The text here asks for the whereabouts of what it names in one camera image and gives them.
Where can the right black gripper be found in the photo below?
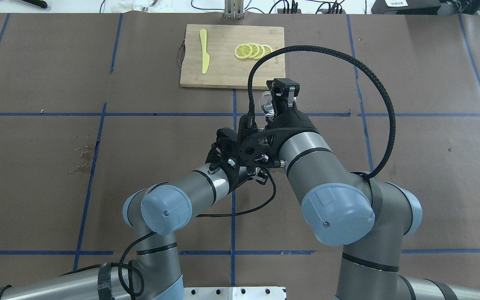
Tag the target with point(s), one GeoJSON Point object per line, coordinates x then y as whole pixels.
{"type": "Point", "coordinates": [293, 121]}

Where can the lemon slice front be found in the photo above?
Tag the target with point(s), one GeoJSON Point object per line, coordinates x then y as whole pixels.
{"type": "Point", "coordinates": [243, 51]}

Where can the bamboo cutting board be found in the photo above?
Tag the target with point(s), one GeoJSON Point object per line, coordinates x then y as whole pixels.
{"type": "Point", "coordinates": [225, 70]}

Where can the black box with label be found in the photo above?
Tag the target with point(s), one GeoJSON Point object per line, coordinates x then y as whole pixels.
{"type": "Point", "coordinates": [406, 7]}

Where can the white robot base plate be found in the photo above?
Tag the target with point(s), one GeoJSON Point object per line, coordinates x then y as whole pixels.
{"type": "Point", "coordinates": [235, 293]}

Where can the aluminium frame post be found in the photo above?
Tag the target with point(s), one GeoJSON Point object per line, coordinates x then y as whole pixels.
{"type": "Point", "coordinates": [234, 9]}

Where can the clear glass cup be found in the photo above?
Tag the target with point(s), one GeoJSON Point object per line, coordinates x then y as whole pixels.
{"type": "Point", "coordinates": [267, 102]}

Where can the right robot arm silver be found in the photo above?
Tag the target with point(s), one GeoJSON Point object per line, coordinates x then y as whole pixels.
{"type": "Point", "coordinates": [369, 219]}

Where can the black handled tool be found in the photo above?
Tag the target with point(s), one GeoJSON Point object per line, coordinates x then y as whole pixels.
{"type": "Point", "coordinates": [39, 3]}

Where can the white crumpled tissue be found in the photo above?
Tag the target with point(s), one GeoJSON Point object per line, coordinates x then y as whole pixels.
{"type": "Point", "coordinates": [122, 6]}

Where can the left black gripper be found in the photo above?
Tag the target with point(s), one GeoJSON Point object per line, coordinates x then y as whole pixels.
{"type": "Point", "coordinates": [234, 176]}

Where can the yellow plastic knife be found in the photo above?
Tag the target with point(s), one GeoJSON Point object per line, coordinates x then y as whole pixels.
{"type": "Point", "coordinates": [205, 55]}

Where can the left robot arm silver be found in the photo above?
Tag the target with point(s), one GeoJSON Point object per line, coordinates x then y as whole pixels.
{"type": "Point", "coordinates": [149, 268]}

